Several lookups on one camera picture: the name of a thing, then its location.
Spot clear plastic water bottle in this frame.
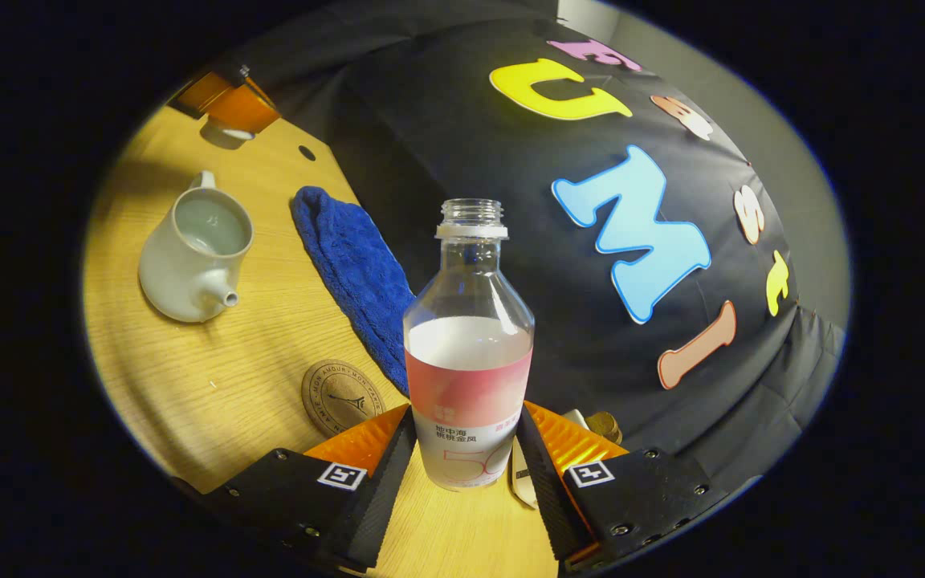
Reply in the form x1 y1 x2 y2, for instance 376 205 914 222
403 198 536 491

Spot brown toast slice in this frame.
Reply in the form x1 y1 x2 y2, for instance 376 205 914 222
585 411 624 447

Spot white toaster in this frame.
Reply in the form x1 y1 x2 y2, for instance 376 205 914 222
509 408 593 510

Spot blue towel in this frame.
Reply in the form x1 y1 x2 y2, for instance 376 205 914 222
291 185 417 398

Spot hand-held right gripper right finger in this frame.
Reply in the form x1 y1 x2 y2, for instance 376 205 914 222
515 401 728 569

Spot round cork coaster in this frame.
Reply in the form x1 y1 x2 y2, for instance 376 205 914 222
301 359 388 439

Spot white ceramic teacup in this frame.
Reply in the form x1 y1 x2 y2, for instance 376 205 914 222
139 170 255 324

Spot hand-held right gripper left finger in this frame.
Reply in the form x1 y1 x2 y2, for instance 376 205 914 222
202 404 418 572

